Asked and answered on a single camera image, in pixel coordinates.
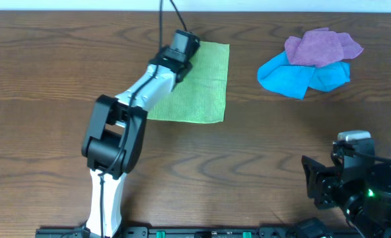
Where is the green microfiber cloth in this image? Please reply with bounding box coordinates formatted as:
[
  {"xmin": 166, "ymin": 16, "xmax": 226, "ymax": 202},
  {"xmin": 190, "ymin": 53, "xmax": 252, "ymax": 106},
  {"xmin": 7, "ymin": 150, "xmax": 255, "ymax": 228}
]
[{"xmin": 148, "ymin": 42, "xmax": 230, "ymax": 124}]

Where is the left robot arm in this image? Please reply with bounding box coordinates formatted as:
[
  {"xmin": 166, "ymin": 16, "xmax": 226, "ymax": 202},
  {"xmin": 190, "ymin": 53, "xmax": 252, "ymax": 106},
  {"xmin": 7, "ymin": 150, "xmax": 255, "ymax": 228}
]
[{"xmin": 81, "ymin": 30, "xmax": 200, "ymax": 237}]

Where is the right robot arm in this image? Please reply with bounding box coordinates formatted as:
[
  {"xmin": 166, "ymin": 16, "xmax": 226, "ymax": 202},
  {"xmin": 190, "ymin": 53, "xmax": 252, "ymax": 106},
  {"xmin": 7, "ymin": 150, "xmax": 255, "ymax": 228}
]
[{"xmin": 301, "ymin": 138, "xmax": 391, "ymax": 237}]

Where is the blue microfiber cloth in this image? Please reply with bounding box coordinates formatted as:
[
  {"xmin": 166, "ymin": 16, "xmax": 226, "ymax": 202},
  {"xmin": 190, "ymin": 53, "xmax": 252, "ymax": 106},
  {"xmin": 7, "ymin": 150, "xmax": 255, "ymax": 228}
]
[{"xmin": 257, "ymin": 52, "xmax": 351, "ymax": 100}]

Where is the purple microfiber cloth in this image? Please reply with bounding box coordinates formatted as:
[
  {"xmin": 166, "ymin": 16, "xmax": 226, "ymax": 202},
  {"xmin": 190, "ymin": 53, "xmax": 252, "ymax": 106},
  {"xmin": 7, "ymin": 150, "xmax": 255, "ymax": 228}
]
[{"xmin": 284, "ymin": 28, "xmax": 364, "ymax": 67}]

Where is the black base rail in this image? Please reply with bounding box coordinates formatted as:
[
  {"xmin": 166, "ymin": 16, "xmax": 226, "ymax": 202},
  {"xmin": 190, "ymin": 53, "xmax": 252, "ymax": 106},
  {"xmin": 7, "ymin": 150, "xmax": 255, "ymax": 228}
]
[{"xmin": 34, "ymin": 227, "xmax": 305, "ymax": 238}]

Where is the left black cable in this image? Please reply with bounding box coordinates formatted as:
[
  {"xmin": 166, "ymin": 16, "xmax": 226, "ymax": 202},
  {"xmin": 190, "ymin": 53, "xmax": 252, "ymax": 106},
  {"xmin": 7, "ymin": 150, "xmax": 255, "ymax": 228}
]
[{"xmin": 98, "ymin": 0, "xmax": 189, "ymax": 238}]

